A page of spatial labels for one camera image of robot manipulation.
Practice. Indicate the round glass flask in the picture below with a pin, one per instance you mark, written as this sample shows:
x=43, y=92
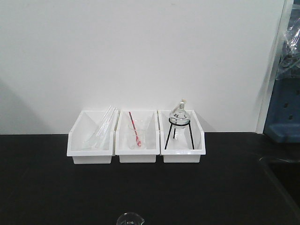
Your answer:
x=179, y=116

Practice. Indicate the middle white plastic bin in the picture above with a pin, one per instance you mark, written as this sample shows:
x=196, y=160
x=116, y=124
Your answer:
x=148, y=120

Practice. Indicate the blue plastic rack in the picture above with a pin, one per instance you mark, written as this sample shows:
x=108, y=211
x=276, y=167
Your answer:
x=282, y=124

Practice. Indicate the right white plastic bin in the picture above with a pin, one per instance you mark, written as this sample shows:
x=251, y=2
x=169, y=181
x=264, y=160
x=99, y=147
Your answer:
x=180, y=150

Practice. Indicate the black wire tripod stand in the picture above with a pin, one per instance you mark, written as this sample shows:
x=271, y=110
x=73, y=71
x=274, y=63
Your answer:
x=179, y=129

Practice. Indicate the glass beaker in middle bin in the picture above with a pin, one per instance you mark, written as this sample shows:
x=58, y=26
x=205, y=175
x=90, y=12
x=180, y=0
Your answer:
x=131, y=137

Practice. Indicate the left white plastic bin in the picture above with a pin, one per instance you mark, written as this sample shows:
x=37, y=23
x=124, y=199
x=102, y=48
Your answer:
x=81, y=149

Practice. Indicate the glass tubes bundle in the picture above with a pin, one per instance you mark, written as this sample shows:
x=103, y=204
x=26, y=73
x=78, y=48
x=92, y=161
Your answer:
x=99, y=134

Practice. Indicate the white plastic bin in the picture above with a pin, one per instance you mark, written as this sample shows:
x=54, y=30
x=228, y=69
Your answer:
x=81, y=149
x=148, y=120
x=180, y=150

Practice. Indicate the clear plastic bag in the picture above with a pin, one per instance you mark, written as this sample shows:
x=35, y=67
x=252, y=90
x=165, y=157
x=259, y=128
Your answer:
x=290, y=39

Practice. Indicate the clear glass measuring beaker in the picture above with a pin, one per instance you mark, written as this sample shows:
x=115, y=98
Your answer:
x=130, y=218

